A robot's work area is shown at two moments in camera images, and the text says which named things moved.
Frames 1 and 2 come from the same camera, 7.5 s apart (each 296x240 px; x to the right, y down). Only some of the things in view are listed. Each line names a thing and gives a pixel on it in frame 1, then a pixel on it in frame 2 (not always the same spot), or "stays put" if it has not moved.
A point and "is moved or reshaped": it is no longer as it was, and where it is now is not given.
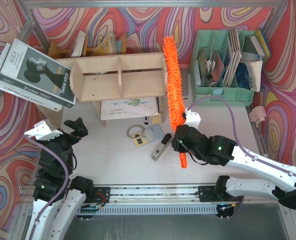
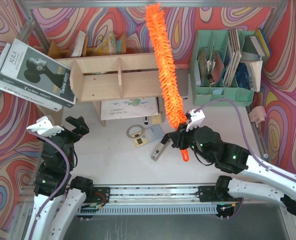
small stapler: [161, 147] stays put
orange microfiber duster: [177, 102] is moved or reshaped
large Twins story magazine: [25, 67] stays put
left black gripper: [69, 136] stays put
